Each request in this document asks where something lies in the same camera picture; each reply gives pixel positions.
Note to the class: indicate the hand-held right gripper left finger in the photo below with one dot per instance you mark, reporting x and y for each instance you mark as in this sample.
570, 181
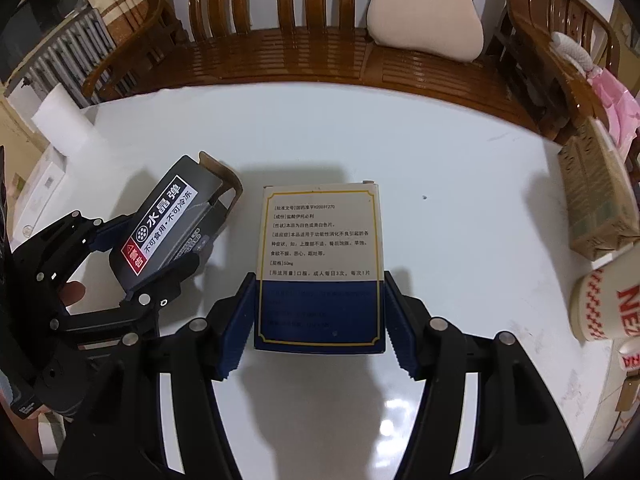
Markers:
237, 330

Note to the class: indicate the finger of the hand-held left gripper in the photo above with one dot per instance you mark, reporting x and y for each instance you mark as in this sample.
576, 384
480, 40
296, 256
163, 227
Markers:
70, 240
150, 297

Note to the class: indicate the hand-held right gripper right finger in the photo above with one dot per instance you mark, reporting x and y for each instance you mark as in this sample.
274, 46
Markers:
402, 335

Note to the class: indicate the black paper box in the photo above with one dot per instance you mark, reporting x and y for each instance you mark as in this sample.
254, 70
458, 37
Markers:
170, 220

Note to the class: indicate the white and blue medicine box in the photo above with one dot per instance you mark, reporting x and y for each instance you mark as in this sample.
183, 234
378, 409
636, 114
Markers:
320, 240

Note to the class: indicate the person's left hand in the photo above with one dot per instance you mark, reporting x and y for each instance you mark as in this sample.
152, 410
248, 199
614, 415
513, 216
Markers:
73, 293

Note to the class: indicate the white flat box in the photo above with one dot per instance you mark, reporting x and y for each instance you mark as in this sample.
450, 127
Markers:
40, 195

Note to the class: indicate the white paper roll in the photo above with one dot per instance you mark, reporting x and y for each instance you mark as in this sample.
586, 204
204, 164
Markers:
62, 120

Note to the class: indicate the grey radiator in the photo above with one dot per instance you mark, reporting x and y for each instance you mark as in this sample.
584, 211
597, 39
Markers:
70, 55

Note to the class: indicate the large cartoon paper cup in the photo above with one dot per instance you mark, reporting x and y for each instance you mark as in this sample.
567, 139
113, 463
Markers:
605, 310

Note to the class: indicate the yellow framed glass door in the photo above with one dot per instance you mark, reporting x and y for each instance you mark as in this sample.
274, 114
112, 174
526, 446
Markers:
30, 25

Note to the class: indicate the large printed cardboard box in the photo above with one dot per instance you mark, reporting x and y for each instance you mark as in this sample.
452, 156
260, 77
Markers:
627, 410

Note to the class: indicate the brown drink carton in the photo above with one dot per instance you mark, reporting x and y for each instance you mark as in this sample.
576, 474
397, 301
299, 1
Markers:
595, 195

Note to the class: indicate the beige striped curtain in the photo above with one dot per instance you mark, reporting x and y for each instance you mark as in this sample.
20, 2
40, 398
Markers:
120, 0

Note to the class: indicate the wooden slatted sofa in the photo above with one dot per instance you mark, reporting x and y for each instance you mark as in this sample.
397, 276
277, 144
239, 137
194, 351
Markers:
300, 55

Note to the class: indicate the wooden armchair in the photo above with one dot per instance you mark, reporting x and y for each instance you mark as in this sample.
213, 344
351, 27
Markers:
540, 60

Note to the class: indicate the pink plastic bag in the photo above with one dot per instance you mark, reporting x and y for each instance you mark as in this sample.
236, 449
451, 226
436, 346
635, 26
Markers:
617, 105

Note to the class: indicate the beige back cushion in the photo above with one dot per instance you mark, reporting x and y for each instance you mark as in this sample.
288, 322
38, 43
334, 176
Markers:
425, 15

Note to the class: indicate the grey white pillow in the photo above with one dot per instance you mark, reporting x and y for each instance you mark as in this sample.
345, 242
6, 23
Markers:
572, 50

